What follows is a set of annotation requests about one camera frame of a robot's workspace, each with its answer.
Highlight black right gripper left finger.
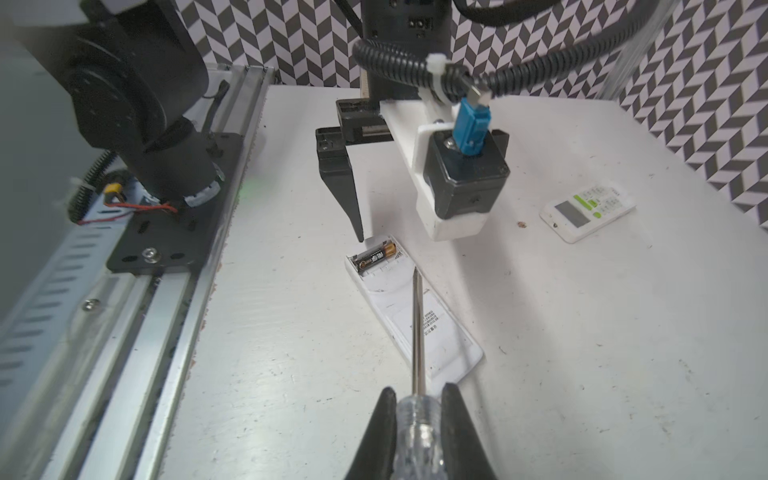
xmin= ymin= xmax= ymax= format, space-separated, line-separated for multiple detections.
xmin=345 ymin=387 xmax=397 ymax=480

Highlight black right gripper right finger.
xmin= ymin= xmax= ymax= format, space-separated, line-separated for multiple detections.
xmin=440 ymin=383 xmax=497 ymax=480

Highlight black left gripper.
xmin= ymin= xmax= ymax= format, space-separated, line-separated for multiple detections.
xmin=315 ymin=1 xmax=452 ymax=242

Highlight clear handle screwdriver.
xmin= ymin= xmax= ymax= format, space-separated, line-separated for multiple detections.
xmin=391 ymin=268 xmax=447 ymax=479

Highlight white remote green buttons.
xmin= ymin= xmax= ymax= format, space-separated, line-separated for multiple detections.
xmin=539 ymin=181 xmax=636 ymax=244

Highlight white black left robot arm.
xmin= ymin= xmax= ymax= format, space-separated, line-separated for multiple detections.
xmin=1 ymin=1 xmax=244 ymax=247

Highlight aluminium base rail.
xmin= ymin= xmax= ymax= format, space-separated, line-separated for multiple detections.
xmin=1 ymin=65 xmax=276 ymax=479

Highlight aluminium corner post right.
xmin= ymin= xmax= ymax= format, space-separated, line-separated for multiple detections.
xmin=596 ymin=0 xmax=680 ymax=100

